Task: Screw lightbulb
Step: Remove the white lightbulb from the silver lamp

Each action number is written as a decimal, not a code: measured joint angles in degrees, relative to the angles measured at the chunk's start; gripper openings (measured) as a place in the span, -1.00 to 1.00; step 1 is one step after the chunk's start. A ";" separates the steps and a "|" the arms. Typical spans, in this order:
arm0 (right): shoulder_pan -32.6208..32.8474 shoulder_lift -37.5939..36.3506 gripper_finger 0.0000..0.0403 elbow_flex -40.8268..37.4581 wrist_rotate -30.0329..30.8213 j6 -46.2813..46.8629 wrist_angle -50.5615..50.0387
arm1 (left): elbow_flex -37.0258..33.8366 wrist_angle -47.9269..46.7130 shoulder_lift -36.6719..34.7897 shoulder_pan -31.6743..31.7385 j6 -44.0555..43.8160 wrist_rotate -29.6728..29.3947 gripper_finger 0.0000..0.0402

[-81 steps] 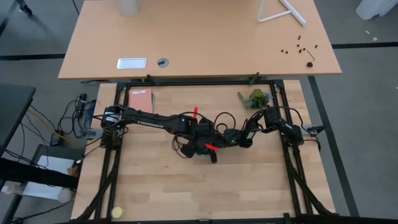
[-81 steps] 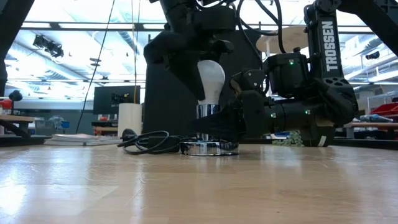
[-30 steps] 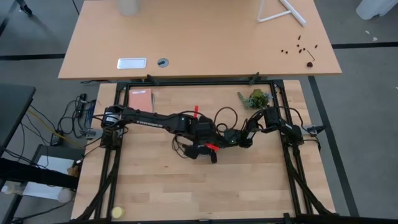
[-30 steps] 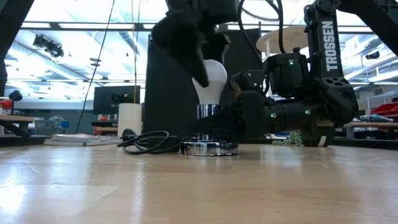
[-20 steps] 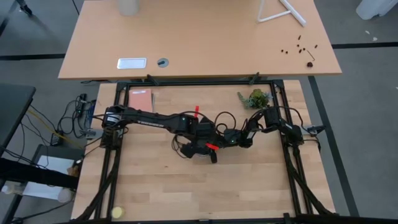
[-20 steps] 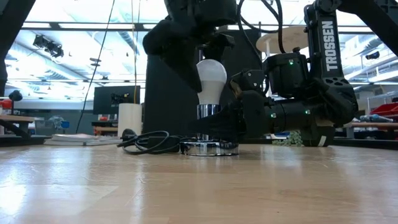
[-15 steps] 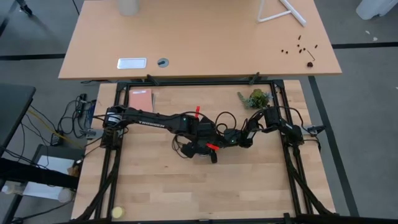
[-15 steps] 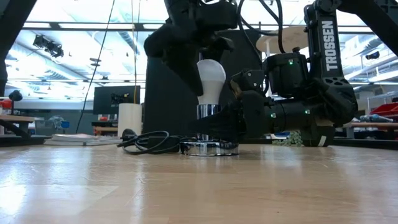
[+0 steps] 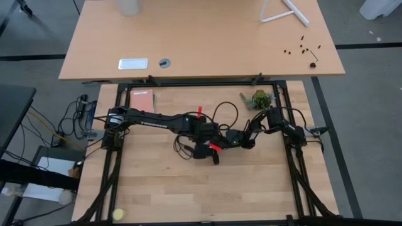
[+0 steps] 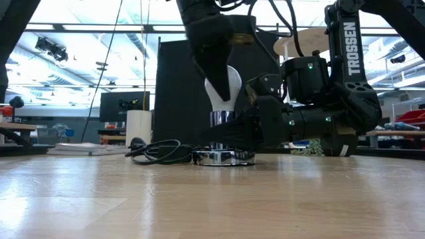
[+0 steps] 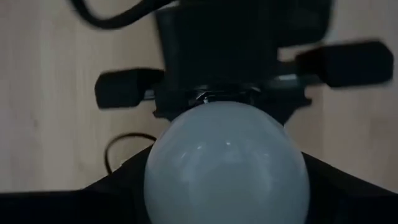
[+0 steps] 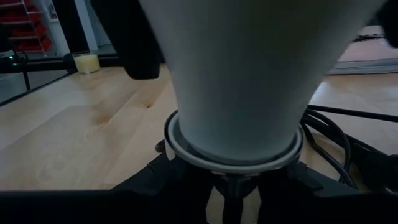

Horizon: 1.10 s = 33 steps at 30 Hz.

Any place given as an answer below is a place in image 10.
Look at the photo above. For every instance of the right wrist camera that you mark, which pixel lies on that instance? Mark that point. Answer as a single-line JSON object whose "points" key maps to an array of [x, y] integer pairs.
{"points": [[265, 86]]}

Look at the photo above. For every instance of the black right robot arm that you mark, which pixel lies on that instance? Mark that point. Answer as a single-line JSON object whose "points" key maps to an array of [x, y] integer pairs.
{"points": [[352, 49]]}

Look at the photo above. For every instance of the long black metal beam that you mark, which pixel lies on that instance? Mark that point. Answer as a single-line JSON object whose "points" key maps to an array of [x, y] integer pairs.
{"points": [[59, 28]]}

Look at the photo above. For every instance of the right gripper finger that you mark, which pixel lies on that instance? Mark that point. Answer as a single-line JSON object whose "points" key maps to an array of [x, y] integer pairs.
{"points": [[239, 132]]}

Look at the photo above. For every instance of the wooden workbench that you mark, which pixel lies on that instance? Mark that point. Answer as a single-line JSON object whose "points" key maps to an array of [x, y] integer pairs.
{"points": [[18, 126], [398, 133]]}

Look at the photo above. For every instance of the black ceiling-mounted device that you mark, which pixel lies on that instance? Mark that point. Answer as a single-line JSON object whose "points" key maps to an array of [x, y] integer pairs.
{"points": [[53, 49]]}

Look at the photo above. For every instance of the white cylinder container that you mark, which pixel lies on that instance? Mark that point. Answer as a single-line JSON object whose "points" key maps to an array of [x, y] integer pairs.
{"points": [[138, 126]]}

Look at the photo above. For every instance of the black folding partition screen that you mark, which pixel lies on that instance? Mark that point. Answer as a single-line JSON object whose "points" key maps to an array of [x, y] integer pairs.
{"points": [[176, 99]]}

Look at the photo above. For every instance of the potted green succulent plant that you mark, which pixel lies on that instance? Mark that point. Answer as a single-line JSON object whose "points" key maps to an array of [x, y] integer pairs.
{"points": [[332, 149]]}

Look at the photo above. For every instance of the white light bulb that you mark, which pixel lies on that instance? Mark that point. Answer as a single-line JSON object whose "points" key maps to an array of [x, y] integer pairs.
{"points": [[216, 101]]}

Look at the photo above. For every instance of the blue bin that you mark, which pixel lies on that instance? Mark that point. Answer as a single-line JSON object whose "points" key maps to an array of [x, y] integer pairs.
{"points": [[69, 132]]}

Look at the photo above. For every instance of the red object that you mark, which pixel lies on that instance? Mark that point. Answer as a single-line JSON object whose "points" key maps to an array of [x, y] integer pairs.
{"points": [[6, 111]]}

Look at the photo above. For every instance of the white stand with beige disc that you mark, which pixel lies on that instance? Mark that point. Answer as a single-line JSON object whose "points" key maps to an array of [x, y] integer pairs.
{"points": [[315, 43]]}

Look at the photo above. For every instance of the black aluminium table frame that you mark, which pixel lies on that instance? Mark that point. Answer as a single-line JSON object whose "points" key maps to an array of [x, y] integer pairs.
{"points": [[20, 150]]}

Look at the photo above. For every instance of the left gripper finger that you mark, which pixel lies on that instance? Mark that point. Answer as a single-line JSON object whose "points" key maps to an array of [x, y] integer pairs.
{"points": [[212, 56]]}

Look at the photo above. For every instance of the small black ceiling fixture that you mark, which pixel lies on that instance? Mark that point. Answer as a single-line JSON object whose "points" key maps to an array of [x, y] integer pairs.
{"points": [[397, 59]]}

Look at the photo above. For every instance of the chrome table lamp base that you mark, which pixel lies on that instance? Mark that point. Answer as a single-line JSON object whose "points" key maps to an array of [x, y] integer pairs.
{"points": [[222, 158]]}

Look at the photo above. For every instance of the black desk lamp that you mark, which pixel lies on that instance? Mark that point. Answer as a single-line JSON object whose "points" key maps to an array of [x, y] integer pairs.
{"points": [[16, 102]]}

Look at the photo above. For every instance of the red storage bin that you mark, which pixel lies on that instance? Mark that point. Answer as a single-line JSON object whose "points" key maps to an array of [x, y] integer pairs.
{"points": [[411, 117]]}

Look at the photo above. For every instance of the black monitor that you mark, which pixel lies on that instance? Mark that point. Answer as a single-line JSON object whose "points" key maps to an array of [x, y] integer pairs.
{"points": [[113, 106]]}

